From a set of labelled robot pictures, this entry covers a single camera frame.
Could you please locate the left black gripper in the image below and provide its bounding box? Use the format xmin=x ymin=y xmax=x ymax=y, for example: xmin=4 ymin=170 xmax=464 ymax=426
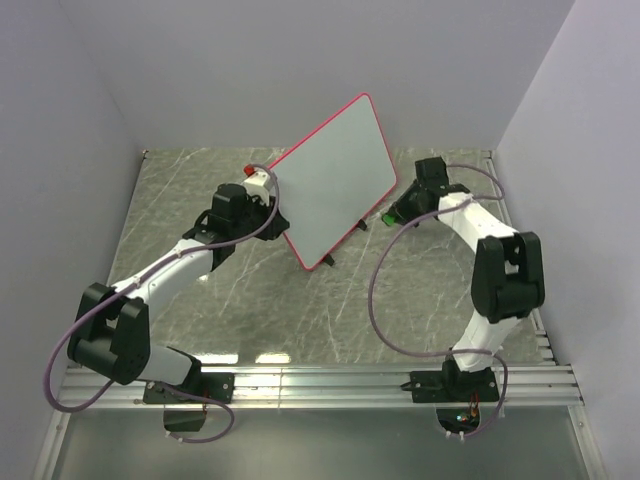
xmin=231 ymin=191 xmax=288 ymax=241

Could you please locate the green whiteboard eraser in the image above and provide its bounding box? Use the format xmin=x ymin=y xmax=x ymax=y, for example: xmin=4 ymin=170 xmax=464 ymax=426
xmin=381 ymin=213 xmax=397 ymax=226

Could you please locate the pink framed whiteboard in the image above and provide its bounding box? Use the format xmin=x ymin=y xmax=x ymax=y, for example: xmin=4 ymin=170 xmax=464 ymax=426
xmin=270 ymin=92 xmax=398 ymax=271

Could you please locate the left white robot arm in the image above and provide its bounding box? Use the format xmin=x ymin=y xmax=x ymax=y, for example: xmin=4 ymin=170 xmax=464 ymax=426
xmin=67 ymin=173 xmax=289 ymax=402

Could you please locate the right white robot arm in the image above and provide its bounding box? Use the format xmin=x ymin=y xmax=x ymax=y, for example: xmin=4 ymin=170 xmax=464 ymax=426
xmin=383 ymin=157 xmax=545 ymax=403

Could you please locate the black whiteboard stand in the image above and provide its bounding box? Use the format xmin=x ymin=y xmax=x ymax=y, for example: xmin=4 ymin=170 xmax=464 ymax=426
xmin=321 ymin=219 xmax=368 ymax=267

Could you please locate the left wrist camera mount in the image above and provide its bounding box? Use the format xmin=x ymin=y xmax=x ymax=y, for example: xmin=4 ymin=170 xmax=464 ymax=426
xmin=241 ymin=165 xmax=273 ymax=204

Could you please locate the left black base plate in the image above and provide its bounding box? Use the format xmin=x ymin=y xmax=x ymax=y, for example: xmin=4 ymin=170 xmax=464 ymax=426
xmin=142 ymin=372 xmax=235 ymax=405

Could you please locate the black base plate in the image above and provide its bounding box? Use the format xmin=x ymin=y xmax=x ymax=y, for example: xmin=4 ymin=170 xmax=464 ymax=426
xmin=400 ymin=368 xmax=500 ymax=403
xmin=142 ymin=372 xmax=235 ymax=405

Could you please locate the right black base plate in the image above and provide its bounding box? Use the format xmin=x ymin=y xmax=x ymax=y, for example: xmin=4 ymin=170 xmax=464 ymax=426
xmin=400 ymin=368 xmax=500 ymax=403

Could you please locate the aluminium mounting rail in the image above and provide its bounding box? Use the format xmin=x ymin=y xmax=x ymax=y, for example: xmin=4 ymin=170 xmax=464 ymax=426
xmin=54 ymin=363 xmax=585 ymax=410

